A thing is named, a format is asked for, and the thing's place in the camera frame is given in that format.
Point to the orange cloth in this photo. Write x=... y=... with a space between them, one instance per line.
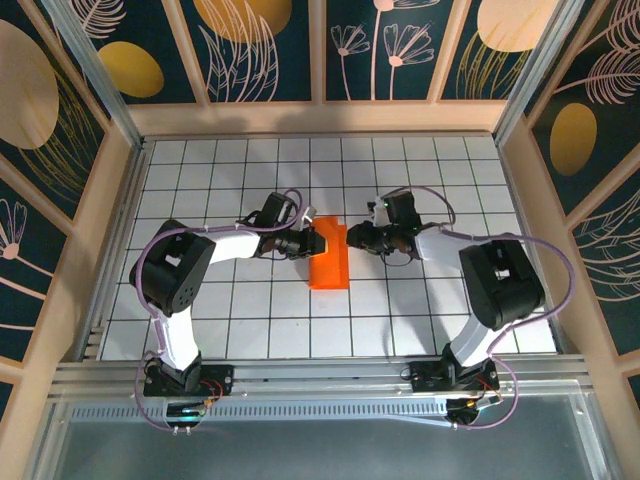
x=330 y=270

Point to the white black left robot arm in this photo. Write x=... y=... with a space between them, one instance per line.
x=175 y=280

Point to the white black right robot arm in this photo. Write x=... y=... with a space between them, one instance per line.
x=500 y=280

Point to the white grid mat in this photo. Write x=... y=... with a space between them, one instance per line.
x=350 y=165

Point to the black controller board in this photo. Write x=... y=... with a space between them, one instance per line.
x=472 y=407
x=187 y=411

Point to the grey frosted panel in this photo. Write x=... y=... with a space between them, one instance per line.
x=320 y=450

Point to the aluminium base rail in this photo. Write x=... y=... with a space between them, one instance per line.
x=320 y=375

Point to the aluminium table edge rail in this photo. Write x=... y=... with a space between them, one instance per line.
x=537 y=240
x=117 y=240

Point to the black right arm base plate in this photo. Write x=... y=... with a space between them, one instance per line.
x=425 y=375

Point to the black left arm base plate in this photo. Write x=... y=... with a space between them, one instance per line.
x=220 y=380

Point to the aluminium corner post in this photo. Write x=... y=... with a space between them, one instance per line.
x=540 y=75
x=100 y=75

